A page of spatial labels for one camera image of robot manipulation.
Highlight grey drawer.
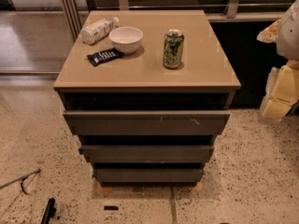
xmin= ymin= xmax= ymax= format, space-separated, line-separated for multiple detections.
xmin=64 ymin=110 xmax=230 ymax=135
xmin=93 ymin=169 xmax=204 ymax=183
xmin=79 ymin=146 xmax=214 ymax=163

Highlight grey three-drawer cabinet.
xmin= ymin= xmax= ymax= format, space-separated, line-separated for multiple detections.
xmin=52 ymin=9 xmax=242 ymax=187

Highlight dark blue snack packet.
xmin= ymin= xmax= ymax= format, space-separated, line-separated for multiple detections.
xmin=87 ymin=49 xmax=122 ymax=66

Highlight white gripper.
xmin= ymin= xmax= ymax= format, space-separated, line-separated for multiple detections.
xmin=257 ymin=20 xmax=299 ymax=121

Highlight black object on floor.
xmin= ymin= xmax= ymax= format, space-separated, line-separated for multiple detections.
xmin=41 ymin=198 xmax=56 ymax=224

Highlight green drink can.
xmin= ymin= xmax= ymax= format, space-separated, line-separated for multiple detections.
xmin=163 ymin=29 xmax=184 ymax=69

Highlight thin metal rod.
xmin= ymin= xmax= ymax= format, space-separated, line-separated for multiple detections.
xmin=0 ymin=168 xmax=41 ymax=195

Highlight white plastic bottle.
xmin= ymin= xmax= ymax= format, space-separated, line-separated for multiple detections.
xmin=81 ymin=17 xmax=119 ymax=45

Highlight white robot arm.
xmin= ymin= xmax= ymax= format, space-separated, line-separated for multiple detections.
xmin=257 ymin=0 xmax=299 ymax=123

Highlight white ceramic bowl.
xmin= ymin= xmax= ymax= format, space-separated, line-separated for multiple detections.
xmin=108 ymin=27 xmax=143 ymax=54

